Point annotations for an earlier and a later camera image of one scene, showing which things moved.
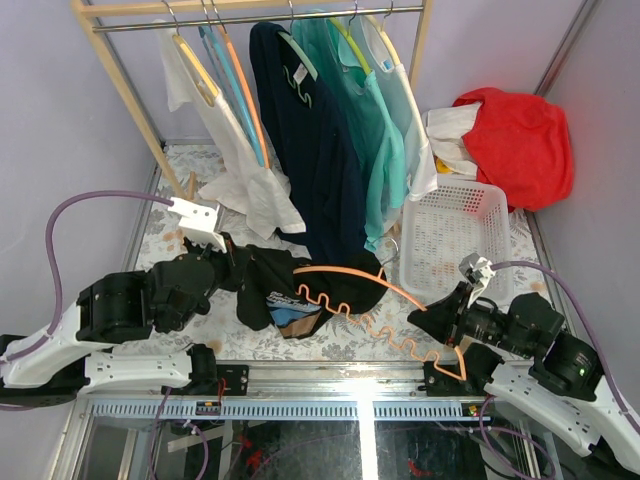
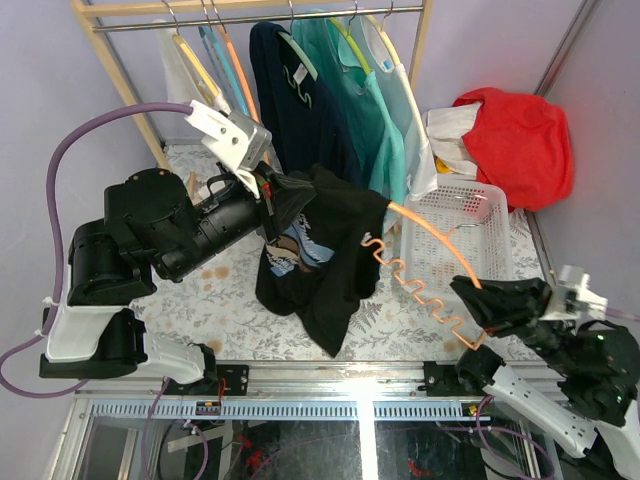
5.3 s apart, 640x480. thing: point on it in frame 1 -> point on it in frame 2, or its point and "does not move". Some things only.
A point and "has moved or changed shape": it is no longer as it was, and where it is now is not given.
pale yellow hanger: (201, 78) does not move
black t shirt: (298, 295) has moved or changed shape
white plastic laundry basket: (441, 227) does not move
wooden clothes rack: (290, 10) does not move
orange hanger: (461, 376) -> (448, 236)
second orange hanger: (244, 87) does not move
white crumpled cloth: (445, 127) does not move
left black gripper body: (231, 261) -> (231, 210)
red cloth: (522, 143) does not move
